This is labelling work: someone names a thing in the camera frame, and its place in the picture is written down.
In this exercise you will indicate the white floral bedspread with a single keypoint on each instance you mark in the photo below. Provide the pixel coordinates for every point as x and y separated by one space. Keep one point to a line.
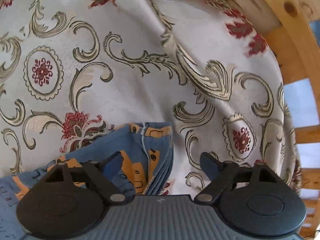
74 70

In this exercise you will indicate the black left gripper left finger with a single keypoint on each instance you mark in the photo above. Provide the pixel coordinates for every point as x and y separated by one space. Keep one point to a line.
74 202

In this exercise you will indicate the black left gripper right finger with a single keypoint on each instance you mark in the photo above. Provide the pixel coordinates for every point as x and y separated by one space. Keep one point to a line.
254 201

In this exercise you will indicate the wooden bed frame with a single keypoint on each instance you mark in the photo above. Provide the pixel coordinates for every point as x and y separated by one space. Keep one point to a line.
242 94

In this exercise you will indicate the blue orange patterned pants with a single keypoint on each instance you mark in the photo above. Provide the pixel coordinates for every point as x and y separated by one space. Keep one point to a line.
143 167

